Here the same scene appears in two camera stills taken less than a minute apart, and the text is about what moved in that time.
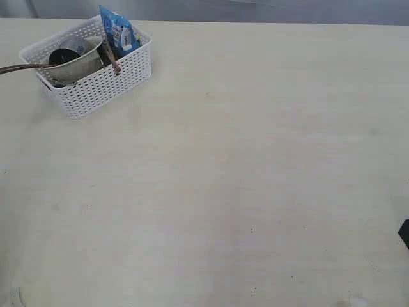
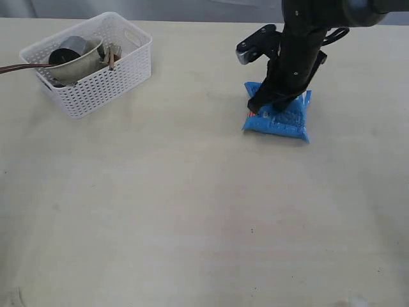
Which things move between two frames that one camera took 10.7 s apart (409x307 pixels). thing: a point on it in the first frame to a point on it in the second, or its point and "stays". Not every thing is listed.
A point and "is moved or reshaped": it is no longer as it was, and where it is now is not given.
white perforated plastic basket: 101,88 stays
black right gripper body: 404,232 to 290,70
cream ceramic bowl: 89,61 stays
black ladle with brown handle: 57,57 stays
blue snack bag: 120,36 to 289,119
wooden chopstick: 117,68 is moved or reshaped
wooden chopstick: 108,54 is moved or reshaped
